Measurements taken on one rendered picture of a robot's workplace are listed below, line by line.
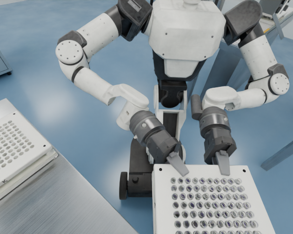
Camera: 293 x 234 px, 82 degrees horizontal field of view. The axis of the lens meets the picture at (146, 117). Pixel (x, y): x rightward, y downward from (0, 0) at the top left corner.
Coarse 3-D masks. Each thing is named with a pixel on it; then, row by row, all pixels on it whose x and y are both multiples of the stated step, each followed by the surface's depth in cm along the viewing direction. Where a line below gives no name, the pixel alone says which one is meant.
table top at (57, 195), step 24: (48, 168) 59; (72, 168) 59; (24, 192) 53; (48, 192) 54; (72, 192) 54; (96, 192) 55; (0, 216) 49; (24, 216) 49; (48, 216) 49; (72, 216) 50; (96, 216) 50; (120, 216) 51
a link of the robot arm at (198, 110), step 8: (192, 96) 60; (192, 104) 58; (200, 104) 57; (208, 104) 55; (224, 104) 55; (192, 112) 56; (200, 112) 54; (208, 112) 52; (216, 112) 51; (224, 112) 52
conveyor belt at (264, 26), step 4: (288, 8) 184; (292, 8) 185; (288, 12) 175; (284, 16) 166; (260, 24) 148; (264, 24) 148; (268, 24) 149; (264, 28) 142; (220, 40) 131; (224, 40) 129; (232, 44) 126; (236, 44) 124
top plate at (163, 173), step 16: (160, 176) 40; (176, 176) 40; (192, 176) 41; (208, 176) 41; (224, 176) 41; (240, 176) 41; (160, 192) 38; (176, 192) 38; (192, 192) 38; (208, 192) 38; (224, 192) 39; (256, 192) 39; (160, 208) 36; (240, 208) 37; (256, 208) 37; (160, 224) 34
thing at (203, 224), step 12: (180, 204) 36; (192, 204) 37; (204, 204) 37; (216, 204) 37; (228, 204) 37; (240, 204) 37; (192, 216) 34; (204, 216) 34; (216, 216) 35; (228, 216) 35; (240, 216) 35
